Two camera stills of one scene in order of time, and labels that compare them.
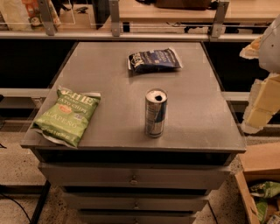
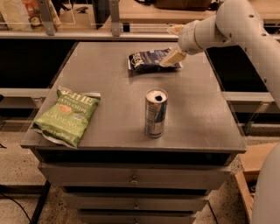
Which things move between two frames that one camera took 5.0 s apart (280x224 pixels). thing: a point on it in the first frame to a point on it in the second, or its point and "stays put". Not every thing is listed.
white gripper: x=271 y=48 to x=187 y=37
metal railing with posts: x=50 y=31 stays put
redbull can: x=155 y=111 stays put
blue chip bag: x=153 y=60 stays put
